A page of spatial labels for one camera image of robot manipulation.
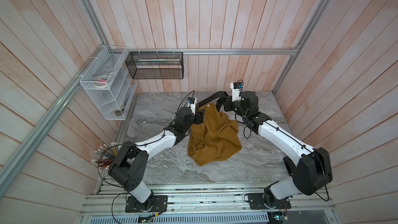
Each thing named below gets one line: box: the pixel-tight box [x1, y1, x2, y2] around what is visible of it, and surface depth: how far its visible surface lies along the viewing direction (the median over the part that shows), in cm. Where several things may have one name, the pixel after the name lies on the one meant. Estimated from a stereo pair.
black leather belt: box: [198, 90, 232, 109], surface depth 82 cm
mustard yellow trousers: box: [187, 102, 243, 167], surface depth 89 cm
